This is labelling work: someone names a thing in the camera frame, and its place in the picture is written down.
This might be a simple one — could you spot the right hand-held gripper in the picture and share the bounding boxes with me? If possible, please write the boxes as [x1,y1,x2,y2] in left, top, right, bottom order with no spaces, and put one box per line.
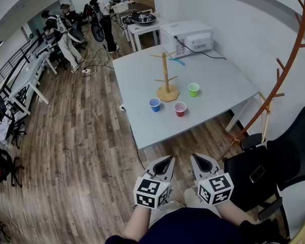
[190,153,234,205]

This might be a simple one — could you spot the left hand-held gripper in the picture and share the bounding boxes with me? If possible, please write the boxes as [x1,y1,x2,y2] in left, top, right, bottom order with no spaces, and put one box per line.
[134,156,175,210]

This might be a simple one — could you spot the red plastic cup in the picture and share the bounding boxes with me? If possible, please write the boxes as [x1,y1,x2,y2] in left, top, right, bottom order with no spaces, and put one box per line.
[173,101,188,117]

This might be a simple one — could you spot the blue plastic cup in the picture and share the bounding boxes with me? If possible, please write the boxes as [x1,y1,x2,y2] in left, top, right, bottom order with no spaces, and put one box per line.
[148,97,161,112]

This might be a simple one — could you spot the wooden cup tree stand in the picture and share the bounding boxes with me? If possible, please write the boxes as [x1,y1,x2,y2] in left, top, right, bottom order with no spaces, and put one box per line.
[149,51,180,103]

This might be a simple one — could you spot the green plastic cup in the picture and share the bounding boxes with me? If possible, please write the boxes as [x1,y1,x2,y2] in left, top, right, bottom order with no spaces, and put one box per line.
[188,82,200,98]

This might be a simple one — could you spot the person's right forearm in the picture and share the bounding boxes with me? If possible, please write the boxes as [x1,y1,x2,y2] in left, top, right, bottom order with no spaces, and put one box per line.
[213,199,256,230]

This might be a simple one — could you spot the person's left forearm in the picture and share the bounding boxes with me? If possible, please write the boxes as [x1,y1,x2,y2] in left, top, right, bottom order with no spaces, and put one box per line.
[121,205,153,241]

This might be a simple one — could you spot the person's beige trousers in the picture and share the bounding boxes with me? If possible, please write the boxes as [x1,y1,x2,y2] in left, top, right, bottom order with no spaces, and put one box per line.
[148,187,222,228]

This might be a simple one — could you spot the black smartphone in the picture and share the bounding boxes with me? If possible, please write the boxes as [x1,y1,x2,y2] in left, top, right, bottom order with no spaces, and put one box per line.
[249,165,266,184]

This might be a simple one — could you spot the person's navy shirt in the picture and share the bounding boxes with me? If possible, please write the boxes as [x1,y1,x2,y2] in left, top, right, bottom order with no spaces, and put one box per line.
[105,206,290,244]

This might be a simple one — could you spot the black office chair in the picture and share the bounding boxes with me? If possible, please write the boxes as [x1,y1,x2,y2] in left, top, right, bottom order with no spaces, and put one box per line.
[223,105,305,238]
[0,131,25,188]
[0,95,27,149]

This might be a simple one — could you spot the teal plastic strip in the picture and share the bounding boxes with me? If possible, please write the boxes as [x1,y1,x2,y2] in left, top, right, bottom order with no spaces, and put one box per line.
[169,57,187,67]

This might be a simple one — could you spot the white microwave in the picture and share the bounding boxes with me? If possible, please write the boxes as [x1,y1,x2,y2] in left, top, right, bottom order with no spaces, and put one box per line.
[159,21,214,59]

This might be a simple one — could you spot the small white table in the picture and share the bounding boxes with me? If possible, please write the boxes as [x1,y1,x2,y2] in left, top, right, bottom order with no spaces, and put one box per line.
[127,17,169,52]

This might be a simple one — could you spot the black round dish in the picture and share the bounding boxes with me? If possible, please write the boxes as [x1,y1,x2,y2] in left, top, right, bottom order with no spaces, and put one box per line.
[90,24,105,43]
[131,12,158,26]

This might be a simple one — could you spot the brown coat rack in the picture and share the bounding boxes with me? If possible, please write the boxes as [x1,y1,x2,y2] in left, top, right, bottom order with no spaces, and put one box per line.
[217,0,305,162]

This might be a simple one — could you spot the grey round dish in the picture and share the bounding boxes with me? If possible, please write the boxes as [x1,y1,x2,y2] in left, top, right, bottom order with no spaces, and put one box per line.
[67,28,87,45]

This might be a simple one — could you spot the long white desk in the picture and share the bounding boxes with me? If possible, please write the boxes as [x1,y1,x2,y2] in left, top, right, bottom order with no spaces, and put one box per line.
[7,51,50,115]

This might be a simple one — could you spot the black metal railing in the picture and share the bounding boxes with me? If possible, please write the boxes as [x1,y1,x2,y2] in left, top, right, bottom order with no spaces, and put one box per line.
[0,33,45,88]

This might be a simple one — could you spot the black power cable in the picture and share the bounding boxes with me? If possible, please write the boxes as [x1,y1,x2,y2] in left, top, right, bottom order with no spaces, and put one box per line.
[173,35,227,60]

